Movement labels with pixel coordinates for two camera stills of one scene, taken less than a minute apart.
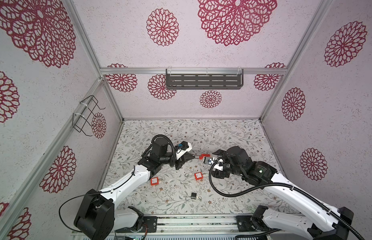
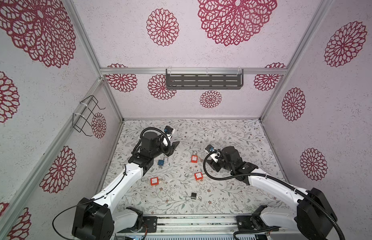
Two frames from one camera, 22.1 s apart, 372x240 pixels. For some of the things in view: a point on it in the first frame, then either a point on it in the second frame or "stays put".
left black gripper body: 179,162 -> 168,150
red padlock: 198,176 stays put
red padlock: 154,181 stays put
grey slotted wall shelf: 204,78 stays put
